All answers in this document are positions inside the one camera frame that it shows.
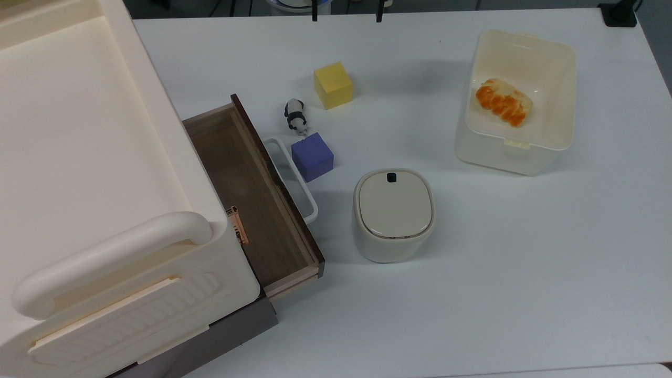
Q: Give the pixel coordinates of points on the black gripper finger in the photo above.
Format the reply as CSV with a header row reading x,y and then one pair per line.
x,y
314,10
379,11

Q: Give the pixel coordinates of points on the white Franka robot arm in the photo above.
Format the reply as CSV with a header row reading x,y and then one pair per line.
x,y
294,4

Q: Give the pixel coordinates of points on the cream open plastic container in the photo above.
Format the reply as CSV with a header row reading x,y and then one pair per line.
x,y
517,102

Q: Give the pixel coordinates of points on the yellow foam cube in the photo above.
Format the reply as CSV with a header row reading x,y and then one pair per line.
x,y
333,85

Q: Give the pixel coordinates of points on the small panda toy figure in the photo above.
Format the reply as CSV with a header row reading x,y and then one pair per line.
x,y
295,116

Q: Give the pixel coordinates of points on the purple foam cube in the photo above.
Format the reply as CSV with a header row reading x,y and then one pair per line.
x,y
312,157

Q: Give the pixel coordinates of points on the orange glazed bread toy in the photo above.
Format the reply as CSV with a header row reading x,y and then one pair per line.
x,y
503,102

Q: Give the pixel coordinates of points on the cream lidded bin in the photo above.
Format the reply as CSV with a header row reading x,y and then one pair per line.
x,y
392,212

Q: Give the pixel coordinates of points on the orange striped sticker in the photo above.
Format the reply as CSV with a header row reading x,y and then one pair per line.
x,y
237,226

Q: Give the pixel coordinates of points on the black table clamp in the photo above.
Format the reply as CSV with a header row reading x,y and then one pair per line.
x,y
618,13

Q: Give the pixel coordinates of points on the cream plastic storage cabinet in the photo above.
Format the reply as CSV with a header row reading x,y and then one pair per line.
x,y
89,184

